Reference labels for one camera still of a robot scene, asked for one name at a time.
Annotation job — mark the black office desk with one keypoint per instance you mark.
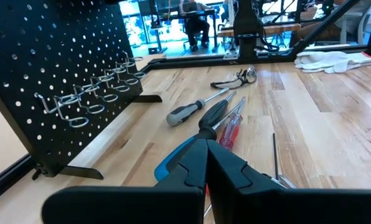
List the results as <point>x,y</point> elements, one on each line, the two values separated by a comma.
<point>173,14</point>

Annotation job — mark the wooden background workbench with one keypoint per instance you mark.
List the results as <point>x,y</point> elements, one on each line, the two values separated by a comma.
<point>282,28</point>

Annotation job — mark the white work glove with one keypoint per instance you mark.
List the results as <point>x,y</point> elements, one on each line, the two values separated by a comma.
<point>328,60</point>

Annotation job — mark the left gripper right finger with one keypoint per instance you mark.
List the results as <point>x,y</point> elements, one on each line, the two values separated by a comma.
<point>297,208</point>

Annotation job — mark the clear safety glasses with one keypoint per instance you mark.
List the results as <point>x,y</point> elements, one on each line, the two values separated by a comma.
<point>251,75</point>

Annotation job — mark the black metal pegboard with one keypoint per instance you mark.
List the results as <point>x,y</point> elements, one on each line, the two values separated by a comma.
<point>48,37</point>

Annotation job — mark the black aluminium table frame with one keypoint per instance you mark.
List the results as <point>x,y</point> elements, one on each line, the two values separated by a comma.
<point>188,63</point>

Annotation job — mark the person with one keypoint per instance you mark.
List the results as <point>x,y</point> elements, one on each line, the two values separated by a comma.
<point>196,28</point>

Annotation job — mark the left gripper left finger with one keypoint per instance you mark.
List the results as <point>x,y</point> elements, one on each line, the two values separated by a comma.
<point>126,205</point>

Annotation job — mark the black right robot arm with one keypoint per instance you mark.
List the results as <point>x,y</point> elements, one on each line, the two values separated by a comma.
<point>246,25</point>

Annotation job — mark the grey black nut driver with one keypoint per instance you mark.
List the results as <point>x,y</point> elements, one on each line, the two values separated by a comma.
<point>182,113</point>

